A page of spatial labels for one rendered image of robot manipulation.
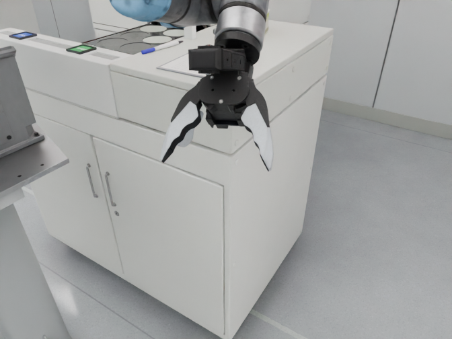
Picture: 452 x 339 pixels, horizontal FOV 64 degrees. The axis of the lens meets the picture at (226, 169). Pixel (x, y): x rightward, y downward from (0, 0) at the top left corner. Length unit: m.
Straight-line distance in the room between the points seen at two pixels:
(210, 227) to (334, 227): 1.02
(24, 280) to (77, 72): 0.57
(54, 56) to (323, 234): 1.36
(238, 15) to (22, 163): 0.56
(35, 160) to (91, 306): 0.86
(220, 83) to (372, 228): 1.53
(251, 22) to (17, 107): 0.56
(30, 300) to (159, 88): 0.70
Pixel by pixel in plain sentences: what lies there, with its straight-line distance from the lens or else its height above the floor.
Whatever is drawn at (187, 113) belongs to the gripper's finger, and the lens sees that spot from 0.52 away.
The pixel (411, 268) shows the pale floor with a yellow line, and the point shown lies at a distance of 1.83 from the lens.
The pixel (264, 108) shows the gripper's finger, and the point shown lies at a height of 1.04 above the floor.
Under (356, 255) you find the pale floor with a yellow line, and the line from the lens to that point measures 1.79.
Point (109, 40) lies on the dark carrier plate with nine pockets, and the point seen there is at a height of 0.90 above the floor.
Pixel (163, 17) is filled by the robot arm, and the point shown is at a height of 1.13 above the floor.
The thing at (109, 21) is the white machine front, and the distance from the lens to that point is 1.88.
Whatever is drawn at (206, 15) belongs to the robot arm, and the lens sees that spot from 0.64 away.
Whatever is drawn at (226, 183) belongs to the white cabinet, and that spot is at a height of 0.74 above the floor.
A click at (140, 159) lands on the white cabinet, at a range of 1.01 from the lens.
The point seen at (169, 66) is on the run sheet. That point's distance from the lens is 0.89.
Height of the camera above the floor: 1.25
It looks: 34 degrees down
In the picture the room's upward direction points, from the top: straight up
